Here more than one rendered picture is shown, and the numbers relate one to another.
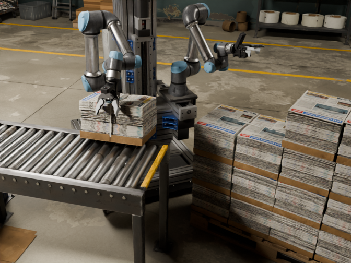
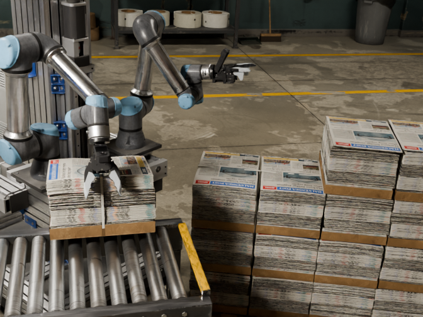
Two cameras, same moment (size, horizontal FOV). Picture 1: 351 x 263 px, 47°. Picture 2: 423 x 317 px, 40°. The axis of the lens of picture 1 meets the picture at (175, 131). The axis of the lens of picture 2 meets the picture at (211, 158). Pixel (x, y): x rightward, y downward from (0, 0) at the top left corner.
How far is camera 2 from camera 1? 89 cm
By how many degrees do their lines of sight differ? 25
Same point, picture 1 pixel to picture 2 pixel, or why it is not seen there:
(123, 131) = (124, 215)
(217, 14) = not seen: hidden behind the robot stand
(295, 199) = (345, 258)
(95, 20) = (28, 48)
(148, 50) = not seen: hidden behind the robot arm
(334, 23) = (216, 21)
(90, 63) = (18, 119)
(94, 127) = (75, 218)
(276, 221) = (319, 292)
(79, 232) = not seen: outside the picture
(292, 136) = (338, 177)
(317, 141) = (371, 178)
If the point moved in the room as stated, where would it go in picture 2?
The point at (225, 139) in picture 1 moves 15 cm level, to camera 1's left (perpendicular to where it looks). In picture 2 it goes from (243, 197) to (212, 203)
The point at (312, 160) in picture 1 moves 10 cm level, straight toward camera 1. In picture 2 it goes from (365, 204) to (372, 215)
